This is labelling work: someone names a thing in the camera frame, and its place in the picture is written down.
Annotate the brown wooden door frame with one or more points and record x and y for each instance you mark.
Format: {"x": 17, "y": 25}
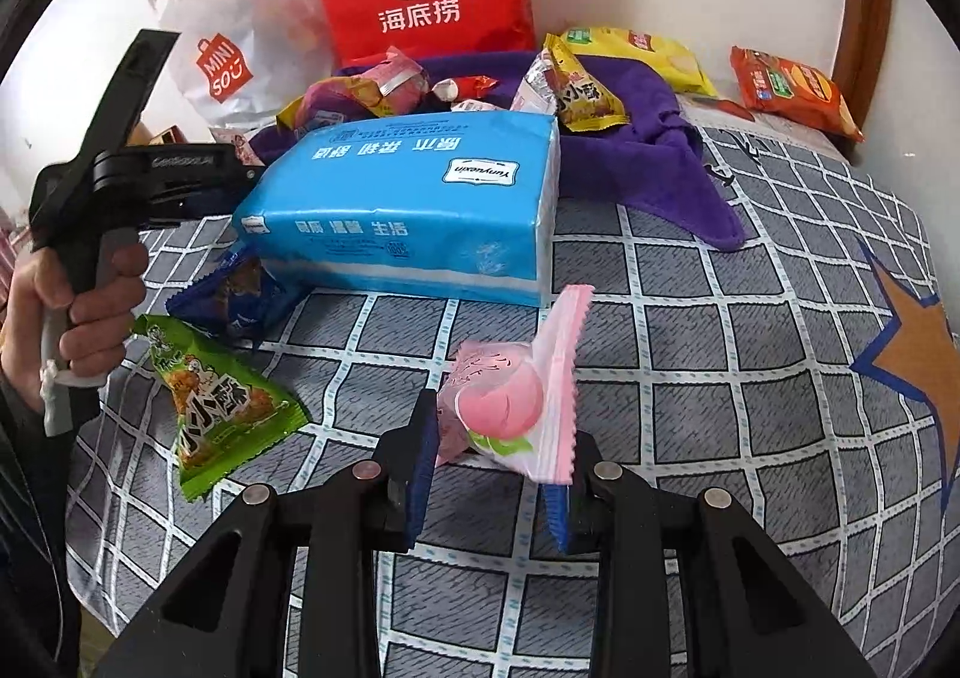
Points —
{"x": 870, "y": 10}

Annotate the white plastic bag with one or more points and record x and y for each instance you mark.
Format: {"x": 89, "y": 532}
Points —
{"x": 247, "y": 33}

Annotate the grey checked tablecloth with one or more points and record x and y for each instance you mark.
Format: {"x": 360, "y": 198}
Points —
{"x": 675, "y": 348}

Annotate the person's left forearm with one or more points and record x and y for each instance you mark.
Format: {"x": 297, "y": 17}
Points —
{"x": 22, "y": 498}

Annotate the blue snack packet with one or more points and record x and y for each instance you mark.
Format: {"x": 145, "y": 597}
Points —
{"x": 240, "y": 303}

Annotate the blue tissue pack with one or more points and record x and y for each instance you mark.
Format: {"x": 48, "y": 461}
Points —
{"x": 405, "y": 198}

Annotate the person's left hand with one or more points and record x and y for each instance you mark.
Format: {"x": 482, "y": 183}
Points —
{"x": 105, "y": 318}

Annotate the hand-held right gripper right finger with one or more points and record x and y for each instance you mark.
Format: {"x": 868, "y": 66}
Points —
{"x": 559, "y": 513}

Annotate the orange chip bag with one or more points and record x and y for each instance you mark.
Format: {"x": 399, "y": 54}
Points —
{"x": 795, "y": 89}

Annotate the translucent peach candy packet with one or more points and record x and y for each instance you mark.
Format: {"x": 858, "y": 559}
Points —
{"x": 495, "y": 408}

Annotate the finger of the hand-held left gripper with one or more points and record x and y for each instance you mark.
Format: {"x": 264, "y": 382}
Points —
{"x": 195, "y": 209}

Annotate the yellow chip bag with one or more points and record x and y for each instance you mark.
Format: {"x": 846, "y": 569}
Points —
{"x": 660, "y": 59}

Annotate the small red snack packet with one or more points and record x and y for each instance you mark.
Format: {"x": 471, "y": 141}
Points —
{"x": 472, "y": 84}

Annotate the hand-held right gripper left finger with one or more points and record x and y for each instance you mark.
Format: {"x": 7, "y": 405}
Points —
{"x": 420, "y": 483}

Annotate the green snack packet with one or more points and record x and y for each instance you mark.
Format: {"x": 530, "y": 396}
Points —
{"x": 217, "y": 408}

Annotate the purple cloth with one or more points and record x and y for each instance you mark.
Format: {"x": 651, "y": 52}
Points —
{"x": 660, "y": 153}

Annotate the purple yellow snack packet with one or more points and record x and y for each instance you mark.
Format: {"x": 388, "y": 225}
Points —
{"x": 322, "y": 104}

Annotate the silver snack packet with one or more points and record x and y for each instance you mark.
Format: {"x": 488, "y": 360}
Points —
{"x": 534, "y": 89}

